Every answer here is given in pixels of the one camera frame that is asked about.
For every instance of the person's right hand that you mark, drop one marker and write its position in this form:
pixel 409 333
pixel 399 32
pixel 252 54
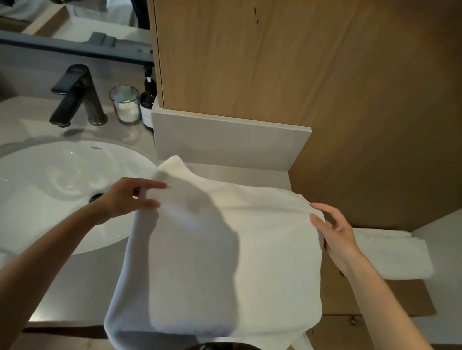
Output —
pixel 341 245

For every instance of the person's left hand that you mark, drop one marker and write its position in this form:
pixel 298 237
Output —
pixel 124 200

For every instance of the white towel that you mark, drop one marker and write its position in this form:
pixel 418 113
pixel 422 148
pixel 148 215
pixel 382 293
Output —
pixel 399 256
pixel 276 270

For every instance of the person's left forearm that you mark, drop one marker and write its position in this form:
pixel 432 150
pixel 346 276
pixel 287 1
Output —
pixel 8 276

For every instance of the black sink drain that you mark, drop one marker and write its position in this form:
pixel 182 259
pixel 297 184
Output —
pixel 95 198

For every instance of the metal door hinge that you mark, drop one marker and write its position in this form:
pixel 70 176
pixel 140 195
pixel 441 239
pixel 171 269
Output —
pixel 353 321

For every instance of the white oval sink basin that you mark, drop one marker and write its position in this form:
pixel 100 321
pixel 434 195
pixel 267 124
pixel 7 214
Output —
pixel 32 191

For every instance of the glass jar with cotton pads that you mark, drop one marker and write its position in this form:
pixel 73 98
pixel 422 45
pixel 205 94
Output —
pixel 125 105

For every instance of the dark pump bottle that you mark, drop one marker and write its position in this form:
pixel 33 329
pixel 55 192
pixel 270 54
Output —
pixel 147 104

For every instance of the black faucet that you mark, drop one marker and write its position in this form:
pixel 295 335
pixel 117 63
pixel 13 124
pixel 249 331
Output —
pixel 74 91

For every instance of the grey stone backsplash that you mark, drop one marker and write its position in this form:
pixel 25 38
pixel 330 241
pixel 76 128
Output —
pixel 228 141

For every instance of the wooden back panel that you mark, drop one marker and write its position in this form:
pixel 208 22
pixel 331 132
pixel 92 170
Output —
pixel 365 71

